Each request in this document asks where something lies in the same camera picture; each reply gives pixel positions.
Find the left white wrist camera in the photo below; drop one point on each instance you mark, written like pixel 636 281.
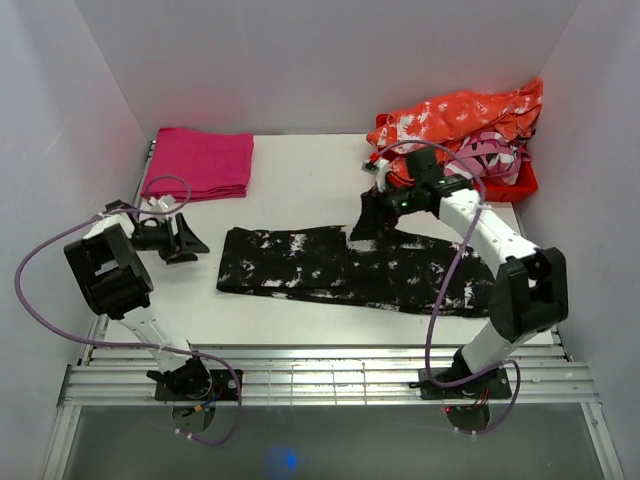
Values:
pixel 160 205

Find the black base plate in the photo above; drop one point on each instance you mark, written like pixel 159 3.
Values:
pixel 223 387
pixel 494 385

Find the aluminium rail frame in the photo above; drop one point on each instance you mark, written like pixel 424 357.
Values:
pixel 322 377

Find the folded magenta trousers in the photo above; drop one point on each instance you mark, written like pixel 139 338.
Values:
pixel 198 165

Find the orange white tie-dye trousers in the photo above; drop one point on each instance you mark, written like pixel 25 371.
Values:
pixel 525 101

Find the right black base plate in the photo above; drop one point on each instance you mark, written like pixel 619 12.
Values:
pixel 494 385

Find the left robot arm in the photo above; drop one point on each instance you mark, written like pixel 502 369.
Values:
pixel 115 283

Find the pink camouflage trousers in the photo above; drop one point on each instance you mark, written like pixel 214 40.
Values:
pixel 490 155

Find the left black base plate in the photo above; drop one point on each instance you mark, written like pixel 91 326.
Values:
pixel 223 387

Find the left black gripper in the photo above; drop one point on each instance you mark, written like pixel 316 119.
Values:
pixel 191 240

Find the red plastic bin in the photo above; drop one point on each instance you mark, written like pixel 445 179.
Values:
pixel 520 185

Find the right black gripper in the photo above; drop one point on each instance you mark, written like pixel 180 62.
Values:
pixel 374 213

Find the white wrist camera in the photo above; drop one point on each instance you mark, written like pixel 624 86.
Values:
pixel 160 205
pixel 379 168

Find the black white tie-dye trousers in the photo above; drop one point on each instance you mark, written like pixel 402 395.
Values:
pixel 402 272

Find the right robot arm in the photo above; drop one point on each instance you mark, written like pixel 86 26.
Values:
pixel 530 292

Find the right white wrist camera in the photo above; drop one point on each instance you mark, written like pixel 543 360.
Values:
pixel 379 168

